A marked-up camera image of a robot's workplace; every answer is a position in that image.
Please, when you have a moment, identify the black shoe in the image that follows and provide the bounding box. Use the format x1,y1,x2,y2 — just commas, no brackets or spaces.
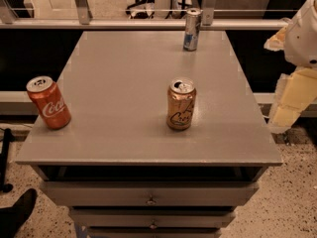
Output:
0,188,37,238

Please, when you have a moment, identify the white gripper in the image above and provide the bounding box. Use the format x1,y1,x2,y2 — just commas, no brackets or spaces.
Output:
264,0,317,133

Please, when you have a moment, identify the silver blue redbull can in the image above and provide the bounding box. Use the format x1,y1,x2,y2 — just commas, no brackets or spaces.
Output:
183,8,202,52

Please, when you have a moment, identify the black stand pole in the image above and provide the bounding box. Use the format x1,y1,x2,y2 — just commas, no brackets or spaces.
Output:
0,129,14,193

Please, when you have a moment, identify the metal railing bar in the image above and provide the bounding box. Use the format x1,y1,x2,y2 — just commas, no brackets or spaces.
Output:
0,19,289,31

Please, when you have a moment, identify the grey drawer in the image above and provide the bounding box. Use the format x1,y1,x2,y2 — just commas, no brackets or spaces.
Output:
41,181,259,206
70,208,236,228

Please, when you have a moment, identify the grey top drawer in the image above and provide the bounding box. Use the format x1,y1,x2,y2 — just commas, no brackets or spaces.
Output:
41,181,259,206

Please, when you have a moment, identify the red coca-cola can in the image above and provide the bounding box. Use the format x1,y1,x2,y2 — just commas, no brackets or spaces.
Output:
27,76,71,129

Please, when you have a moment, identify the orange soda can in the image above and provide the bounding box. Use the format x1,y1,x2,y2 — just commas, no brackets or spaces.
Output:
166,77,196,130

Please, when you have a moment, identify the grey middle drawer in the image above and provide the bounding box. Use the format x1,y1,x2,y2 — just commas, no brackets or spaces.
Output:
70,208,236,228

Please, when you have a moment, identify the grey drawer cabinet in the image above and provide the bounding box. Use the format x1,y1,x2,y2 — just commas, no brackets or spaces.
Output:
17,31,281,238

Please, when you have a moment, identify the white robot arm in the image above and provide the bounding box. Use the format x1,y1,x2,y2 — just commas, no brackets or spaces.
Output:
264,0,317,134

